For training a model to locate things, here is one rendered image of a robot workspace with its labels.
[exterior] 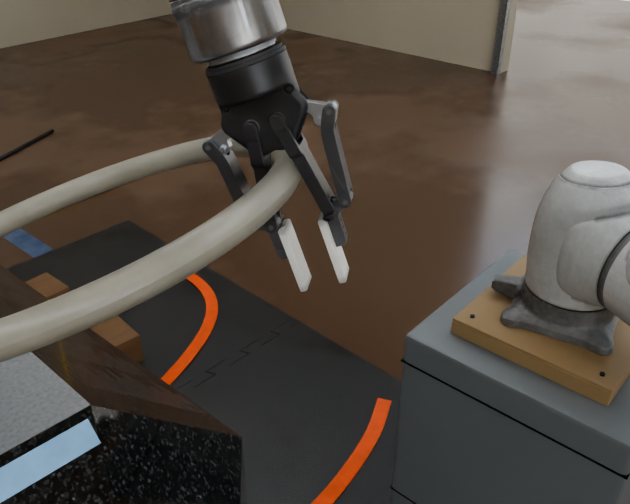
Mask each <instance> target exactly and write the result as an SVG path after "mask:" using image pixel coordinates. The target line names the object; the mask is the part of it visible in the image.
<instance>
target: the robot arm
mask: <svg viewBox="0 0 630 504"><path fill-rule="evenodd" d="M168 1H169V3H171V2H173V3H171V4H170V6H171V11H172V14H173V16H174V17H175V18H176V21H177V24H178V26H179V29H180V31H181V34H182V36H183V39H184V41H185V44H186V46H187V49H188V52H189V54H190V57H191V59H192V61H193V62H194V63H205V62H209V65H210V66H209V67H207V71H206V72H205V73H206V76H207V78H208V81H209V84H210V86H211V89H212V91H213V94H214V96H215V99H216V102H217V104H218V106H219V108H220V110H221V115H222V118H221V127H222V128H221V129H220V130H219V131H218V132H217V133H216V134H213V135H211V136H210V137H209V138H208V139H207V140H206V141H205V142H204V143H203V145H202V149H203V151H204V152H205V153H206V154H207V155H208V156H209V157H210V159H211V160H212V161H213V162H214V163H215V164H216V165H217V167H218V169H219V171H220V173H221V175H222V177H223V180H224V182H225V184H226V186H227V188H228V190H229V192H230V194H231V196H232V198H233V201H234V202H235V201H236V200H238V199H239V198H240V197H242V196H243V195H244V194H245V193H247V192H248V191H249V190H250V189H251V188H250V186H249V184H248V182H247V179H246V177H245V175H244V173H243V171H242V169H241V166H240V164H239V162H238V160H237V158H236V156H235V154H234V152H233V151H232V143H231V141H230V137H231V138H232V139H233V140H235V141H236V142H238V143H239V144H240V145H242V146H243V147H244V148H246V149H247V150H248V152H249V157H250V162H251V166H252V168H253V169H254V174H255V179H256V184H257V183H258V182H259V181H260V180H261V179H262V178H263V177H264V176H265V175H266V174H267V173H268V171H269V170H270V169H271V167H272V161H271V152H273V151H274V150H285V151H286V153H287V154H288V156H289V158H290V159H292V160H293V162H294V163H295V165H296V167H297V169H298V171H299V172H300V174H301V176H302V178H303V180H304V181H305V183H306V185H307V187H308V189H309V190H310V192H311V194H312V196H313V198H314V199H315V201H316V203H317V205H318V206H319V208H320V210H321V214H320V217H319V220H318V225H319V228H320V230H321V233H322V236H323V239H324V242H325V244H326V247H327V250H328V253H329V256H330V259H331V261H332V264H333V267H334V270H335V273H336V275H337V278H338V281H339V283H345V282H346V280H347V276H348V272H349V266H348V263H347V260H346V257H345V255H344V252H343V249H342V246H343V245H346V242H347V235H348V234H347V231H346V228H345V225H344V222H343V219H342V216H341V213H340V211H341V210H343V209H344V208H348V207H349V206H350V205H351V202H352V199H353V195H354V191H353V187H352V183H351V179H350V175H349V171H348V167H347V163H346V159H345V155H344V151H343V147H342V143H341V139H340V135H339V131H338V127H337V117H338V108H339V104H338V102H337V101H336V100H335V99H330V100H328V101H327V102H324V101H317V100H309V98H308V96H307V95H306V93H304V92H303V91H302V90H301V88H300V87H299V85H298V82H297V79H296V76H295V73H294V70H293V67H292V64H291V61H290V58H289V55H288V52H287V49H286V46H285V44H282V42H281V41H277V40H276V38H275V37H277V36H279V35H281V34H283V33H284V32H285V31H286V29H287V24H286V21H285V18H284V15H283V12H282V9H281V6H280V3H279V0H178V1H177V0H168ZM174 1H175V2H174ZM307 113H310V114H311V115H312V116H313V120H314V123H315V124H316V125H318V126H321V137H322V141H323V145H324V149H325V153H326V156H327V160H328V164H329V168H330V172H331V176H332V180H333V183H334V187H335V191H336V196H335V195H334V194H333V192H332V190H331V188H330V186H329V184H328V183H327V181H326V179H325V177H324V175H323V173H322V172H321V170H320V168H319V166H318V164H317V162H316V160H315V159H314V157H313V155H312V153H311V151H310V149H309V148H308V144H307V141H306V139H305V137H304V135H303V133H302V129H303V126H304V123H305V119H306V116H307ZM282 218H283V215H282V216H281V210H280V209H279V210H278V211H277V212H276V213H275V214H274V215H273V216H272V217H271V218H270V219H269V220H268V221H267V222H266V223H265V224H264V225H262V226H261V227H260V228H259V229H258V230H263V231H266V232H267V233H268V234H269V235H270V237H271V240H272V243H273V245H274V247H275V250H276V253H277V256H278V257H279V258H280V259H281V260H285V259H288V260H289V263H290V265H291V268H292V271H293V273H294V276H295V278H296V281H297V284H298V286H299V289H300V291H301V292H304V291H307V289H308V286H309V283H310V280H311V277H312V276H311V274H310V271H309V268H308V266H307V263H306V260H305V258H304V255H303V252H302V249H301V247H300V244H299V241H298V239H297V236H296V233H295V230H294V228H293V225H292V222H291V220H290V219H289V218H288V219H284V221H283V223H282V221H281V220H282ZM491 287H492V289H493V290H495V291H497V292H500V293H502V294H504V295H506V296H508V297H510V298H512V299H514V300H513V301H512V303H511V305H510V306H509V307H508V308H506V309H505V310H504V311H503V312H502V313H501V319H500V321H501V323H502V324H504V325H506V326H508V327H515V328H522V329H526V330H529V331H532V332H536V333H539V334H542V335H545V336H548V337H552V338H555V339H558V340H561V341H565V342H568V343H571V344H574V345H577V346H581V347H583V348H586V349H588V350H590V351H592V352H594V353H596V354H598V355H602V356H608V355H611V354H612V352H613V348H614V342H613V334H614V331H615V328H616V325H617V322H618V319H619V318H620V319H621V320H622V321H623V322H625V323H626V324H628V325H629V326H630V171H629V170H628V169H627V168H625V167H623V166H621V165H619V164H616V163H612V162H607V161H592V160H591V161H581V162H576V163H574V164H572V165H570V166H568V167H567V168H566V169H565V170H564V171H563V172H562V173H561V174H559V175H557V176H556V177H555V178H554V180H553V181H552V182H551V184H550V185H549V187H548V188H547V190H546V191H545V193H544V195H543V197H542V199H541V201H540V203H539V206H538V208H537V211H536V214H535V218H534V222H533V226H532V230H531V235H530V240H529V245H528V252H527V260H526V272H525V275H524V274H523V275H522V277H521V276H512V275H502V274H496V275H495V276H494V281H492V286H491Z"/></svg>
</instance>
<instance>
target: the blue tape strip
mask: <svg viewBox="0 0 630 504"><path fill-rule="evenodd" d="M100 443H101V442H100V440H99V439H98V437H97V435H96V433H95V431H94V429H93V427H92V425H91V424H90V422H89V420H88V419H86V420H84V421H83V422H81V423H79V424H77V425H75V426H74V427H72V428H70V429H68V430H67V431H65V432H63V433H61V434H59V435H58V436H56V437H54V438H52V439H51V440H49V441H47V442H45V443H44V444H42V445H40V446H38V447H36V448H35V449H33V450H31V451H29V452H28V453H26V454H24V455H22V456H20V457H19V458H17V459H15V460H13V461H12V462H10V463H8V464H6V465H5V466H3V467H1V468H0V503H1V502H3V501H5V500H6V499H8V498H10V497H11V496H13V495H15V494H16V493H18V492H20V491H21V490H23V489H25V488H27V487H28V486H30V485H32V484H33V483H35V482H37V481H38V480H40V479H42V478H43V477H45V476H47V475H48V474H50V473H52V472H53V471H55V470H57V469H58V468H60V467H62V466H63V465H65V464H67V463H68V462H70V461H72V460H73V459H75V458H77V457H79V456H80V455H82V454H84V453H85V452H87V451H89V450H90V449H92V448H94V447H95V446H97V445H99V444H100Z"/></svg>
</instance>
